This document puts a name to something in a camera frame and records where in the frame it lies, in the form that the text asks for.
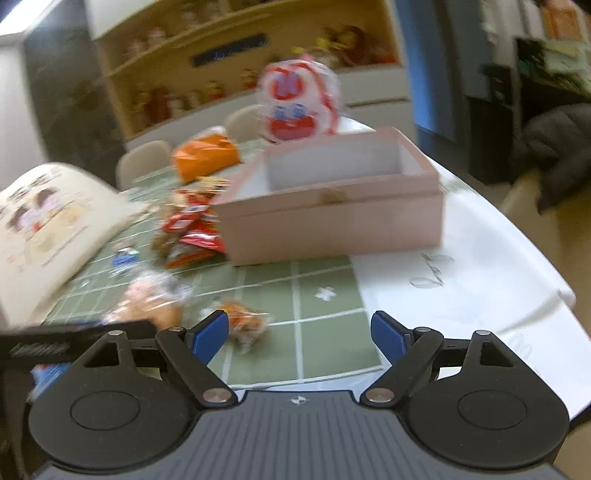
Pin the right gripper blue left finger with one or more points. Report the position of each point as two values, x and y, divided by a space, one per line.
187 353

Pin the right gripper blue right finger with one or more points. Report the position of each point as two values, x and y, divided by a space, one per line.
411 354

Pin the small orange candy wrapper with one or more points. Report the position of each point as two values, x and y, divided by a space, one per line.
246 325

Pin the chocolate bar blue wrapper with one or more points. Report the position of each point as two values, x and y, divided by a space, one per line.
124 258

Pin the round rice cracker pack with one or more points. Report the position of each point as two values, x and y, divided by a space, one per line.
157 297

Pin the green grid tablecloth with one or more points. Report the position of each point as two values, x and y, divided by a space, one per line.
319 327

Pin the red snack packet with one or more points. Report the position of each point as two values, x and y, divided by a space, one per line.
188 232

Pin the cream cartoon canvas bag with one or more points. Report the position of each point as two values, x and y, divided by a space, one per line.
54 219

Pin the pink open storage box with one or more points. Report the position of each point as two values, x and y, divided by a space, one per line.
342 195

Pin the orange tissue box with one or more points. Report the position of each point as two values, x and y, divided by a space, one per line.
204 154

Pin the beige dining chair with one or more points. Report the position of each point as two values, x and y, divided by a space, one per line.
243 124
140 161

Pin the dark jacket on sofa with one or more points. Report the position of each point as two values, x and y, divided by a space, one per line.
555 144

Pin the red white rabbit bag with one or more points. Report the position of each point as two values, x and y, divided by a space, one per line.
298 99

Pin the wooden display shelf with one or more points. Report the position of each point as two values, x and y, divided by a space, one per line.
174 67

